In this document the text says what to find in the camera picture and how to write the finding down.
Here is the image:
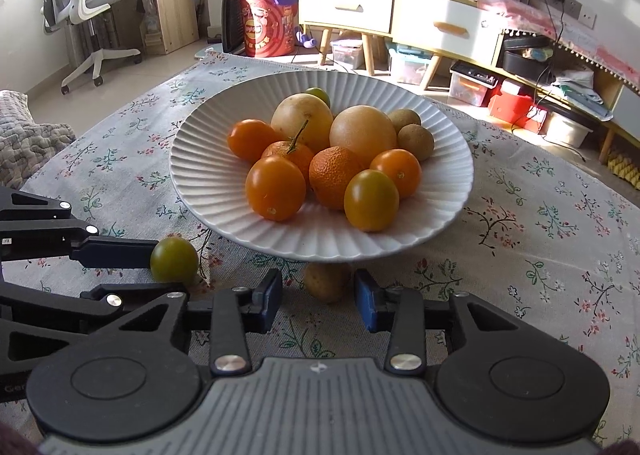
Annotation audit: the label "pink runner cloth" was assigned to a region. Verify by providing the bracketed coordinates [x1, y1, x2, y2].
[472, 0, 640, 86]

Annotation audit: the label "clear plastic bin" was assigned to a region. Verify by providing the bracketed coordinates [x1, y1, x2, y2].
[330, 37, 366, 70]
[389, 42, 436, 86]

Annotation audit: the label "red box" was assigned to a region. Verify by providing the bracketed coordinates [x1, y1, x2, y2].
[487, 80, 548, 136]

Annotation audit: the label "low cabinet with grey drawers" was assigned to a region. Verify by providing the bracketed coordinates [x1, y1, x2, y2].
[500, 32, 640, 166]

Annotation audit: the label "tangerine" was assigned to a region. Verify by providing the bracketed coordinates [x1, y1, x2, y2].
[227, 119, 281, 163]

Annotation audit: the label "egg tray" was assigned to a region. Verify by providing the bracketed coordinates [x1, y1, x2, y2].
[606, 147, 640, 192]

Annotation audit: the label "oblong orange tomato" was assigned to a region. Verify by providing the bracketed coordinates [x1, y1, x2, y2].
[245, 155, 307, 222]

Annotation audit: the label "grey quilt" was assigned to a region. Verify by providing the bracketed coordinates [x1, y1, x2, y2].
[0, 90, 77, 192]

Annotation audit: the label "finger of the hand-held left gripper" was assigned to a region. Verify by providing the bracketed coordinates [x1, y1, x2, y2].
[0, 281, 190, 376]
[0, 187, 157, 268]

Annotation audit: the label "white ribbed plate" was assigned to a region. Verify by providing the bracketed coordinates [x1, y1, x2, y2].
[169, 71, 475, 261]

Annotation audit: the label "black storage box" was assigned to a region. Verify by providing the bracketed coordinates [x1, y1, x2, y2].
[501, 34, 555, 76]

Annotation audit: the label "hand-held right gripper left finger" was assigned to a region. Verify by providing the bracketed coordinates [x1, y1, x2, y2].
[117, 269, 284, 377]

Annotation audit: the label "wooden shelf cabinet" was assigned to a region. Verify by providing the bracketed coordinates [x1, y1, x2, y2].
[299, 0, 401, 68]

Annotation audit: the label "folded clothes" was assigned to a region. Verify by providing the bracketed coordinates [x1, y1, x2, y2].
[550, 70, 613, 118]

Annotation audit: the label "round yellow passion fruit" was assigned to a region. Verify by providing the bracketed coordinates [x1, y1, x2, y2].
[329, 105, 398, 168]

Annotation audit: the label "white drawer cabinet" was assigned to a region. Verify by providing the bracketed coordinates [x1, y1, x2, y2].
[391, 0, 506, 90]

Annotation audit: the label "grey office chair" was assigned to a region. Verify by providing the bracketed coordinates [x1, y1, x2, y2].
[31, 0, 143, 96]

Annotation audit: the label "red round gift bucket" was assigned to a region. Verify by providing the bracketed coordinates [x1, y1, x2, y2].
[239, 0, 301, 58]

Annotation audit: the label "oval yellow passion fruit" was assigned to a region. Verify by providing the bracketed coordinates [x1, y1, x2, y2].
[270, 93, 334, 153]

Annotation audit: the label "bumpy orange mandarin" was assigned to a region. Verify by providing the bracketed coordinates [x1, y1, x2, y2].
[308, 146, 365, 210]

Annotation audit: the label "round orange tomato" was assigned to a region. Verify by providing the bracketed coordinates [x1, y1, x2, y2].
[370, 148, 423, 199]

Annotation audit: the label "black heater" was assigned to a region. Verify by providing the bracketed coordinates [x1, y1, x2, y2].
[221, 0, 247, 56]

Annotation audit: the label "clear storage box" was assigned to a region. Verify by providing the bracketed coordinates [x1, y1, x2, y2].
[448, 60, 501, 108]

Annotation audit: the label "orange mandarin with stem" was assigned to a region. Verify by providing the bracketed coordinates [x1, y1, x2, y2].
[261, 120, 316, 186]

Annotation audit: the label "white bucket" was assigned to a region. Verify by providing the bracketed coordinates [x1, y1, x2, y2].
[542, 107, 616, 150]

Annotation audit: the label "green orange tomato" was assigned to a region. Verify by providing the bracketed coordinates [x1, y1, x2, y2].
[343, 169, 401, 233]

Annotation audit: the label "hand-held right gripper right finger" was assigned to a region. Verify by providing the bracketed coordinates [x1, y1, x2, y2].
[354, 269, 526, 377]

